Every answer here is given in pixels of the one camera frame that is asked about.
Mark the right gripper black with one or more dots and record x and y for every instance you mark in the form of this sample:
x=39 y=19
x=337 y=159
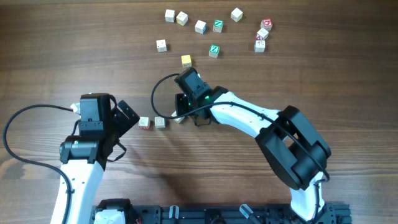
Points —
x=180 y=109

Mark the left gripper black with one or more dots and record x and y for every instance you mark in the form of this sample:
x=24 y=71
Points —
x=124 y=125

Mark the white block red drawing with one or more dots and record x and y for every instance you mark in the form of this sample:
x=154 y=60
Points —
x=177 y=120

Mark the white block red letter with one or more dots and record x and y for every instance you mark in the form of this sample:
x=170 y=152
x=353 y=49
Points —
x=144 y=122

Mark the white block faint drawing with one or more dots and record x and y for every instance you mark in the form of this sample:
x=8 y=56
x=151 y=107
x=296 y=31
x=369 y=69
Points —
x=160 y=122

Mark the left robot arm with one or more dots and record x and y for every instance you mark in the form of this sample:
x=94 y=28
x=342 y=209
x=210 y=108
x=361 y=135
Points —
x=85 y=153

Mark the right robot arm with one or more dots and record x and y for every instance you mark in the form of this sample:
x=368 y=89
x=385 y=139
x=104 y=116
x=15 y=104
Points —
x=293 y=148

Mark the yellow top block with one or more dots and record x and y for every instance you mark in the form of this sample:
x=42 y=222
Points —
x=186 y=61

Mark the white block dotted left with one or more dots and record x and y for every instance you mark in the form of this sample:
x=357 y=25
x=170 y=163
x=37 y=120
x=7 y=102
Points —
x=161 y=45

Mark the green Z block lower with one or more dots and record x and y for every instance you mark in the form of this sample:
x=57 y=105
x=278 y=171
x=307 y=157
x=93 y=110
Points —
x=214 y=51

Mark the green z block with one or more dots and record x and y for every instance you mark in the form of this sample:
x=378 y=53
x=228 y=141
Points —
x=217 y=26
x=214 y=51

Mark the white block blue side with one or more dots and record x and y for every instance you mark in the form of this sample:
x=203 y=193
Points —
x=200 y=27

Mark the white block yellow side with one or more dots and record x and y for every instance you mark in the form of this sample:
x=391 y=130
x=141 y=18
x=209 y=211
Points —
x=182 y=18

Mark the green Z block upper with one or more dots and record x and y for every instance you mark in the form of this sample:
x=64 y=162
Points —
x=217 y=26

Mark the plain white block top-left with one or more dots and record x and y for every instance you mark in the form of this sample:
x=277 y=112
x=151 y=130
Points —
x=169 y=15

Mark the white block blue edge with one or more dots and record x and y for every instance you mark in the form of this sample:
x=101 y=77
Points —
x=259 y=46

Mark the plain white block top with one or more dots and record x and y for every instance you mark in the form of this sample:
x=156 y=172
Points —
x=236 y=14

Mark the white block red edge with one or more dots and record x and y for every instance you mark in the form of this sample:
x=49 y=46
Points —
x=262 y=34

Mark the red O block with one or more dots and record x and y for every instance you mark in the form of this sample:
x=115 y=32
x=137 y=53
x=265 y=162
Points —
x=266 y=24

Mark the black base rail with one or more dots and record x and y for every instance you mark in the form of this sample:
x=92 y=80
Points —
x=122 y=211

